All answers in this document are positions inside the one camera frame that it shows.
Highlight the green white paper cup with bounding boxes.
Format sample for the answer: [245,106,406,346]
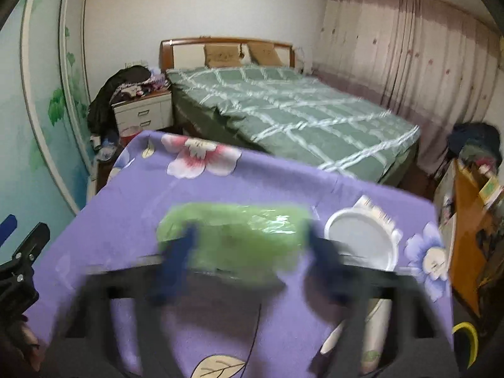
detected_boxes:
[319,296,394,375]

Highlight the green plastic tissue pack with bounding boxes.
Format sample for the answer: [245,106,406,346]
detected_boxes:
[156,202,312,286]

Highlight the white plastic plate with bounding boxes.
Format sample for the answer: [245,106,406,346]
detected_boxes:
[324,195,403,271]

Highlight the painted wardrobe sliding door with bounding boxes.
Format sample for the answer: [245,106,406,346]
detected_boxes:
[1,0,94,261]

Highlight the purple floral table cloth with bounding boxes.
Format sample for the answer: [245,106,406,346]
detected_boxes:
[28,133,442,377]

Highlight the black clothes on cabinet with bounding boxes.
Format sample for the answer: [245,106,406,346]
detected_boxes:
[87,65,151,137]

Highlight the wooden desk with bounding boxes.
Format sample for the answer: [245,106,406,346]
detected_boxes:
[434,159,494,318]

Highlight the red bucket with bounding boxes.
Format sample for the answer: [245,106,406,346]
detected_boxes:
[120,125,143,147]

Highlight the white bedside cabinet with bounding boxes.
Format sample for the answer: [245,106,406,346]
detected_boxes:
[113,90,174,132]

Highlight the pile of dark clothes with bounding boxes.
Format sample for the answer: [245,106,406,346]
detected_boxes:
[447,122,502,167]

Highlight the wooden bed green quilt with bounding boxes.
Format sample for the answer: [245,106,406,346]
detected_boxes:
[159,36,420,186]

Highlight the left brown pillow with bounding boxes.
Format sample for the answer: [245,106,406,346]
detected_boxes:
[203,44,242,68]

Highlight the brown pillow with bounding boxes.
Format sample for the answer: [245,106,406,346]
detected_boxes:
[203,44,242,68]
[247,42,283,66]

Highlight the right brown pillow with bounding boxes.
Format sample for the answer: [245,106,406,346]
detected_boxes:
[247,42,283,66]

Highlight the pink striped curtain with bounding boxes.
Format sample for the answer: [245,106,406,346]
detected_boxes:
[313,0,500,173]

